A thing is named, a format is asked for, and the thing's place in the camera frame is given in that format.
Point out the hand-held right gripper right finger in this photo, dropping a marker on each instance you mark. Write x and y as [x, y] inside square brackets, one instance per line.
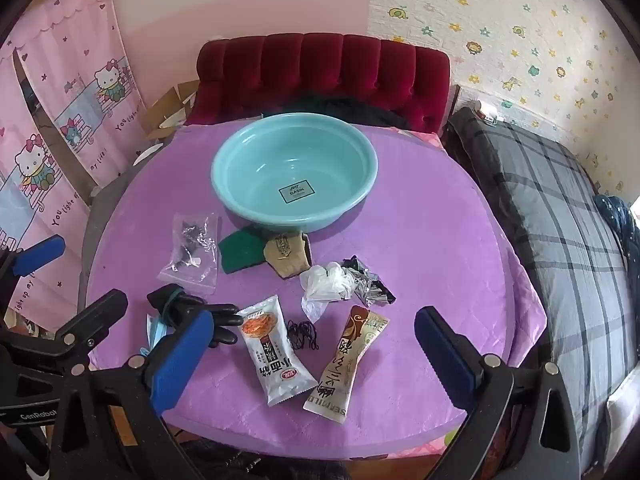
[445, 355]

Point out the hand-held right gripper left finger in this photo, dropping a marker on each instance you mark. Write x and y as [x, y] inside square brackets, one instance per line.
[180, 360]

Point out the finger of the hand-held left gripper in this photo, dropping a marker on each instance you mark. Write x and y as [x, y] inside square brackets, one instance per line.
[95, 317]
[40, 255]

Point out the black glove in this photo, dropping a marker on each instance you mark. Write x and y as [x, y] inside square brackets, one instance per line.
[225, 310]

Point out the white orange snack packet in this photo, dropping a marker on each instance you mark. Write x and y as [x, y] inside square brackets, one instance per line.
[272, 350]

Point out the clear zip bag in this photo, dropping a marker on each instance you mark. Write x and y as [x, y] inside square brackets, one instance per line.
[192, 255]

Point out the white plastic bag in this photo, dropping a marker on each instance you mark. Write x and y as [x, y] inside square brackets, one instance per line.
[322, 285]

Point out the teal plastic basin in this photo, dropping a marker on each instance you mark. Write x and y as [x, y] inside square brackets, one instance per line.
[260, 160]

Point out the blue face mask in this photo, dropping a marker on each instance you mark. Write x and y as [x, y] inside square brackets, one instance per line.
[156, 332]

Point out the crumpled silver black wrapper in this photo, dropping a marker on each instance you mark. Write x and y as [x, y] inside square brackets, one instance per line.
[372, 287]

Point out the brown cream snack packet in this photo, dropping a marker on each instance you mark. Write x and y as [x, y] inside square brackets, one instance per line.
[345, 365]

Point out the purple quilted tablecloth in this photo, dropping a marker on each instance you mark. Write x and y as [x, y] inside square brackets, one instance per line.
[425, 240]

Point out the green cloth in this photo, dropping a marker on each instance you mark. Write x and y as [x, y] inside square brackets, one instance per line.
[237, 255]

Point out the pink cartoon curtain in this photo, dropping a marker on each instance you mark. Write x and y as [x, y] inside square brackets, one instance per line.
[75, 110]

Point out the brown paper cup sleeve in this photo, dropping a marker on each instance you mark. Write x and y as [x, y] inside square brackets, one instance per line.
[287, 255]

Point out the grey plaid bed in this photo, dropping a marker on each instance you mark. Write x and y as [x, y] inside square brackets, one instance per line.
[540, 200]

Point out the open cardboard box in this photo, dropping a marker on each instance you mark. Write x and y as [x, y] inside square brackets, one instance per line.
[165, 110]

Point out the blue star-print cloth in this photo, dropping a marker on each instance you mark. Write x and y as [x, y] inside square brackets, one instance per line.
[617, 220]

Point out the small white box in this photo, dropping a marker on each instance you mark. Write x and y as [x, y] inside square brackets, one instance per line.
[487, 115]

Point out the dark clothing pile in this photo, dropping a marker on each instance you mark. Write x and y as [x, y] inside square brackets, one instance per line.
[350, 107]

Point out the red tufted sofa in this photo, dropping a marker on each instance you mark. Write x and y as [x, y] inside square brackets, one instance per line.
[320, 70]

